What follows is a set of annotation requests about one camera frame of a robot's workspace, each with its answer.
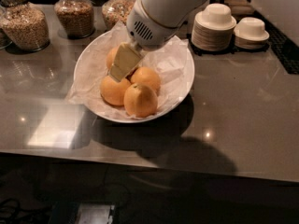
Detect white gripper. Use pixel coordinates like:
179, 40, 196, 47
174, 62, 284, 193
108, 0, 177, 82

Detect orange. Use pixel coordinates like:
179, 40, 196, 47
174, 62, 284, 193
123, 83, 158, 118
106, 47, 118, 69
130, 67, 161, 92
100, 76, 131, 106

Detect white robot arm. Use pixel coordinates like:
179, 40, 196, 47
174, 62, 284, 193
109, 0, 299, 81

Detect white bowl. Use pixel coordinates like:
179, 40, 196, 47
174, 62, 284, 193
73, 23, 196, 124

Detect glass jar of cereal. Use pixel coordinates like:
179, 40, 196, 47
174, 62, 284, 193
102, 0, 135, 30

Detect glass jar of grains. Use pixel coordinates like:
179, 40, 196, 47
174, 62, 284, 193
54, 0, 94, 38

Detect large stack paper bowls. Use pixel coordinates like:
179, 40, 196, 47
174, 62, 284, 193
191, 3, 236, 52

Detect glass jar of nuts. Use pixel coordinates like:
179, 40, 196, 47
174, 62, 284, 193
1, 0, 50, 51

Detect stack of brown napkins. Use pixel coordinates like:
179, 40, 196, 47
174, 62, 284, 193
223, 0, 254, 16

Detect small stack paper bowls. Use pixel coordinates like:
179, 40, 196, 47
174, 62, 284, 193
234, 17, 269, 49

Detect silver device under table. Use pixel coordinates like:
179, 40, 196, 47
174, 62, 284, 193
75, 203, 115, 224

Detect black cables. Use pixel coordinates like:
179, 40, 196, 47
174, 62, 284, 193
0, 198, 48, 224

